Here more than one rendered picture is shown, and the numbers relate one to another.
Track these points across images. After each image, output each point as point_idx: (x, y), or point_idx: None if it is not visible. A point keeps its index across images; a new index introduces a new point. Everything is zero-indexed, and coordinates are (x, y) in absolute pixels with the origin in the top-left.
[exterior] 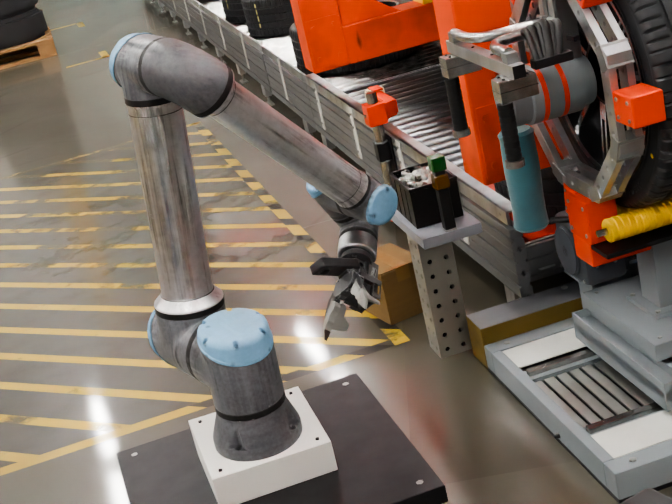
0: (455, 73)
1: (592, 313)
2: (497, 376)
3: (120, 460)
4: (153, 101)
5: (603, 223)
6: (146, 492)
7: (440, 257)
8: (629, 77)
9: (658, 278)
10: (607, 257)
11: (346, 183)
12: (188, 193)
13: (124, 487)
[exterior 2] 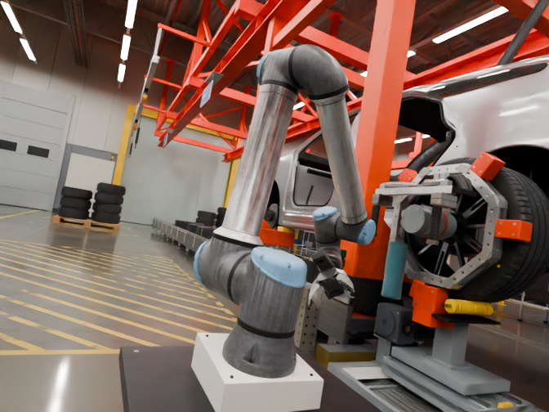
0: (381, 202)
1: (393, 360)
2: None
3: (123, 351)
4: (286, 84)
5: (448, 301)
6: (144, 382)
7: (314, 308)
8: (504, 216)
9: (453, 346)
10: (448, 320)
11: (361, 204)
12: (277, 158)
13: (97, 385)
